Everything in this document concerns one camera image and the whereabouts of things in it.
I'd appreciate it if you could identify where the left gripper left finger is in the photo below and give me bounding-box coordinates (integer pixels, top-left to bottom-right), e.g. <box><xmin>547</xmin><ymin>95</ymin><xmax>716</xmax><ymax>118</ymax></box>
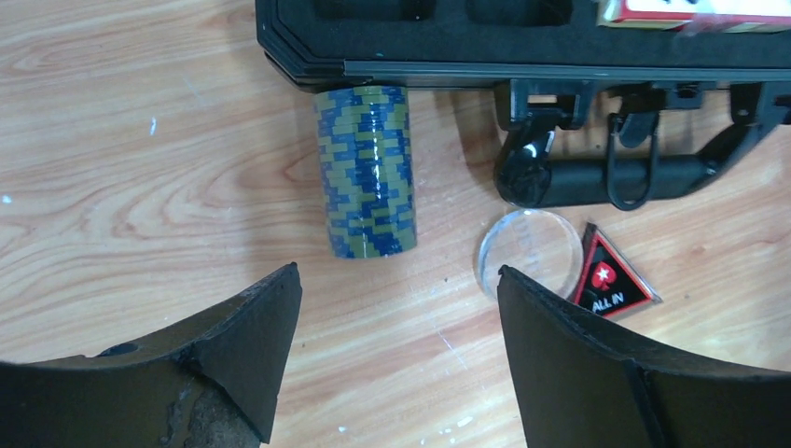
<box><xmin>1</xmin><ymin>263</ymin><xmax>302</xmax><ymax>447</ymax></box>

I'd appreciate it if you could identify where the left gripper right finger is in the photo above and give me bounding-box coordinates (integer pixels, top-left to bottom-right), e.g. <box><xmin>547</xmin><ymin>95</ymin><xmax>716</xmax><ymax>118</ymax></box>
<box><xmin>497</xmin><ymin>266</ymin><xmax>790</xmax><ymax>447</ymax></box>

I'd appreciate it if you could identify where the red playing card deck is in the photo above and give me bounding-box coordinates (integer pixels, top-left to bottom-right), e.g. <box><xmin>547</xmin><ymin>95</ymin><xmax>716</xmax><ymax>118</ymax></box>
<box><xmin>597</xmin><ymin>0</ymin><xmax>790</xmax><ymax>33</ymax></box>

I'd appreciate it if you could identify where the black poker set case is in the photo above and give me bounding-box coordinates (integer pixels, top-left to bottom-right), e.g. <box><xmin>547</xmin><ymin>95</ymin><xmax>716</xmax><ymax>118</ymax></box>
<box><xmin>255</xmin><ymin>1</ymin><xmax>790</xmax><ymax>211</ymax></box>

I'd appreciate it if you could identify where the black triangular all-in marker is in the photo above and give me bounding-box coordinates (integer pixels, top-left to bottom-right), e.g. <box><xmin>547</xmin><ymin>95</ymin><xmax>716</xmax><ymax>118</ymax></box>
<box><xmin>568</xmin><ymin>222</ymin><xmax>662</xmax><ymax>320</ymax></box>

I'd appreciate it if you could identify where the clear round dealer button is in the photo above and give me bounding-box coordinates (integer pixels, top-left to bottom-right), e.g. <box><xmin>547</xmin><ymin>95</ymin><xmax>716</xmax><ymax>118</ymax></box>
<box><xmin>476</xmin><ymin>209</ymin><xmax>583</xmax><ymax>300</ymax></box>

